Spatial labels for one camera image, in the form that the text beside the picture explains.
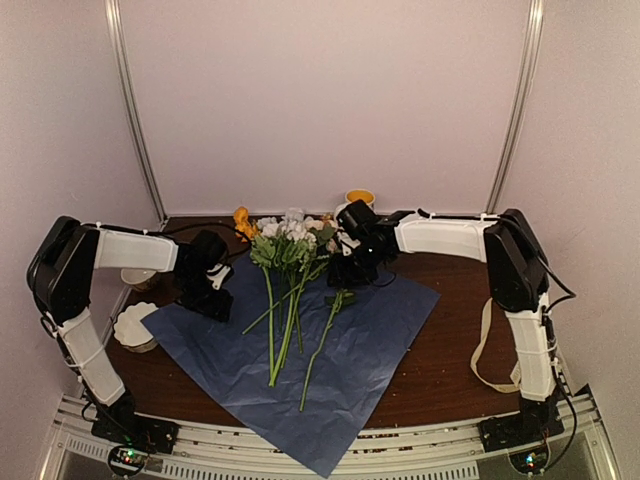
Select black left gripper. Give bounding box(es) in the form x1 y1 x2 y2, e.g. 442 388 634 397
176 271 234 323

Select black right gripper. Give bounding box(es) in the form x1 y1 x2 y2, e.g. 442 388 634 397
330 241 389 285

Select pink fake flower stem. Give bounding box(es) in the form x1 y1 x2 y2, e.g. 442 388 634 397
280 209 338 352

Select white rose fake flower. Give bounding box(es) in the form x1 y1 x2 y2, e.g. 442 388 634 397
298 289 355 412

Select lilac hydrangea fake flower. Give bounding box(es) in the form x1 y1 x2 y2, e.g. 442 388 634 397
248 219 336 286

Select blue fake flower stems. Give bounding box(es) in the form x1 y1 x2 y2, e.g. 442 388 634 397
250 208 318 387

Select blue wrapping paper sheet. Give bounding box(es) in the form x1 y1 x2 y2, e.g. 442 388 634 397
142 256 440 449

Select orange fake flower stem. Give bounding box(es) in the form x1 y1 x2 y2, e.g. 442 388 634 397
233 206 260 242

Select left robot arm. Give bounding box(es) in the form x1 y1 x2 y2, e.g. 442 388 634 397
26 216 233 444

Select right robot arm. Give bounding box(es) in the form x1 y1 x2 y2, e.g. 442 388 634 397
336 200 556 442

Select floral ceramic mug yellow inside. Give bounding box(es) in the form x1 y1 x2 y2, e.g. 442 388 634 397
334 189 376 216

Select cream ceramic bowl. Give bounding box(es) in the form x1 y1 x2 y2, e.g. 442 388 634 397
120 268 157 292

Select white scalloped dish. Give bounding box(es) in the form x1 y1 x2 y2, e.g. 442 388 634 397
114 302 158 353

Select cream ribbon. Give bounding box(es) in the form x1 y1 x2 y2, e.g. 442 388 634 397
469 299 524 394

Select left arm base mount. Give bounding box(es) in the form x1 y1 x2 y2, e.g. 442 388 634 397
91 411 179 454

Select front aluminium rail base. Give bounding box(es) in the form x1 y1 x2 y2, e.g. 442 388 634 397
39 389 616 480

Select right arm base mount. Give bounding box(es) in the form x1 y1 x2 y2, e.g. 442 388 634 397
478 406 565 452

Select left aluminium corner post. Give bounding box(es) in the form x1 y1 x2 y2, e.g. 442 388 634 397
104 0 168 223

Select aluminium corner post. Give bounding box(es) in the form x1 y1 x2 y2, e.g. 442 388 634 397
484 0 545 213
104 0 168 223

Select right aluminium corner post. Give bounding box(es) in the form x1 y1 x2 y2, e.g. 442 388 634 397
484 0 545 213

